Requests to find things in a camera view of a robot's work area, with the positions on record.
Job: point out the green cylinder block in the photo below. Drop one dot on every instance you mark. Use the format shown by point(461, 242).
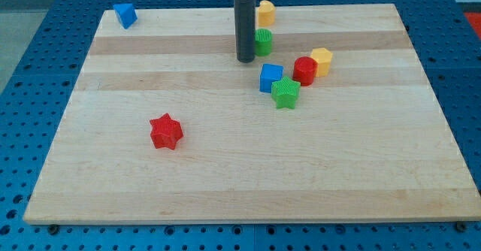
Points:
point(263, 42)

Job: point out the wooden board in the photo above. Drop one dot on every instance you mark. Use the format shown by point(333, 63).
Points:
point(366, 143)

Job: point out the green star block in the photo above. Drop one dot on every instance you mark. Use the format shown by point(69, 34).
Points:
point(285, 92)

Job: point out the blue cube block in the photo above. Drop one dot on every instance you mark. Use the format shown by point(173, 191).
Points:
point(269, 73)

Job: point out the red star block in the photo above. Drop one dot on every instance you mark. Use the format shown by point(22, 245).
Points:
point(165, 132)

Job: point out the red cylinder block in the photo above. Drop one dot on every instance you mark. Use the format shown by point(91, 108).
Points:
point(304, 70)

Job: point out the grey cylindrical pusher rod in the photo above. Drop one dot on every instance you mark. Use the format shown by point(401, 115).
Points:
point(245, 27)

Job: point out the yellow pentagon block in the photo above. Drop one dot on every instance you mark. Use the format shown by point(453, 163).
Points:
point(323, 57)

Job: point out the yellow heart block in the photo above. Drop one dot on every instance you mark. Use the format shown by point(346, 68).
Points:
point(266, 13)

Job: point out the blue triangle block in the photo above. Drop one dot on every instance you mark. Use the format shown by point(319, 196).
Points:
point(126, 14)

